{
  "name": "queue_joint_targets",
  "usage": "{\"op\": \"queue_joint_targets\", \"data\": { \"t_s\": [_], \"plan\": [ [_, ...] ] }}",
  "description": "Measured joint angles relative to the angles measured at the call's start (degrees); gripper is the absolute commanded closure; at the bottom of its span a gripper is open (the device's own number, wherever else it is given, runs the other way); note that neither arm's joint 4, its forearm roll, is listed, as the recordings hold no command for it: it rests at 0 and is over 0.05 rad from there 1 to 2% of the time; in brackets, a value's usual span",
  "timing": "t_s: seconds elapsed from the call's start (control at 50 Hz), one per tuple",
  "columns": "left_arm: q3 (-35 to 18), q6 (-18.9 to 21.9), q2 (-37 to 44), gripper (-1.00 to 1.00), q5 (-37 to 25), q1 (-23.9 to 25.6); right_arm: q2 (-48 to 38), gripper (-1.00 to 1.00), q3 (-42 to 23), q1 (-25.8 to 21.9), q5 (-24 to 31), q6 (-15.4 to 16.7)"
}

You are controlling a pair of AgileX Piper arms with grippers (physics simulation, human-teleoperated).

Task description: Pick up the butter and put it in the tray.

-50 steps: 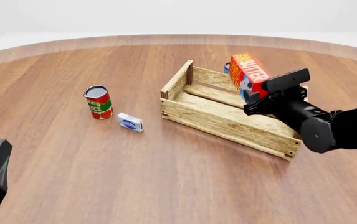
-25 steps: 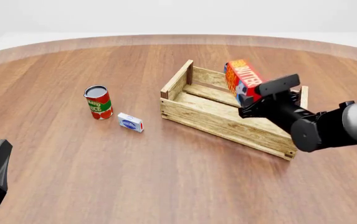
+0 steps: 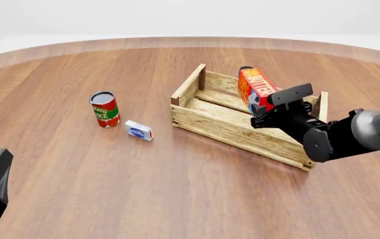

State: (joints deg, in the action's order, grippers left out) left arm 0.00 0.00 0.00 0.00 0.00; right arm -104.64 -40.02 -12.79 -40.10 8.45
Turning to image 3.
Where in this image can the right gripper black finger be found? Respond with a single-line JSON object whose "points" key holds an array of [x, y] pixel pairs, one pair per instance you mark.
{"points": [[258, 110]]}

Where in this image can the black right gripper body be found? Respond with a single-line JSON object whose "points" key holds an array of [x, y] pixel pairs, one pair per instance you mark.
{"points": [[277, 119]]}

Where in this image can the red orange butter box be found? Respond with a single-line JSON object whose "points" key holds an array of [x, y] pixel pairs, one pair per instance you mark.
{"points": [[256, 85]]}

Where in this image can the wooden slat tray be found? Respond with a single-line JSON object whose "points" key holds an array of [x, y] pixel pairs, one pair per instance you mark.
{"points": [[229, 124]]}

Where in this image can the flat plate on black stalk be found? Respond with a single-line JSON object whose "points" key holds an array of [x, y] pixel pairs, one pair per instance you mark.
{"points": [[290, 94]]}

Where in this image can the small white blue-print box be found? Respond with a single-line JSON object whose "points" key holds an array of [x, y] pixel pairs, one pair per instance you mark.
{"points": [[138, 130]]}

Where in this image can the tomato sauce tin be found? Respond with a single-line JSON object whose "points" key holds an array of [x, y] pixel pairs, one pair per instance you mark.
{"points": [[105, 112]]}

